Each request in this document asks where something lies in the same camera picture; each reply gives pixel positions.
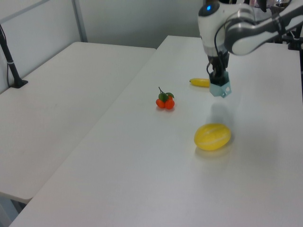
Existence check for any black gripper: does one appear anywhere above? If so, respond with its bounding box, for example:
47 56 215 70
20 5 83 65
206 50 231 84

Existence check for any yellow toy banana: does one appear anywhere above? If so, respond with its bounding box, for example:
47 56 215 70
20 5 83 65
188 78 211 88

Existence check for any orange tangerine cluster with leaves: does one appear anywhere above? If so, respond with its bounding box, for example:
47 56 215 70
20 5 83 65
155 86 176 110

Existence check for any yellow striped toy melon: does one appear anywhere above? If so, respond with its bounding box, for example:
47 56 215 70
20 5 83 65
194 122 232 152

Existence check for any white side table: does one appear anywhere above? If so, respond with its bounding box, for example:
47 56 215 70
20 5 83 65
0 42 157 204

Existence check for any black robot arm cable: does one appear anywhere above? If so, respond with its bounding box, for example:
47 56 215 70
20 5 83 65
205 14 232 74

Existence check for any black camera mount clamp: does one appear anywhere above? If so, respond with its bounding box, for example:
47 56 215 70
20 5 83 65
281 23 303 51

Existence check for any grey aluminium partition post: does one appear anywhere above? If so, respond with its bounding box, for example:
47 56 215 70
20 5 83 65
71 0 89 44

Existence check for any black camera pole with base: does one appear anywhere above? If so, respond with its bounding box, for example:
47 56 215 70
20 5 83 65
0 23 29 89

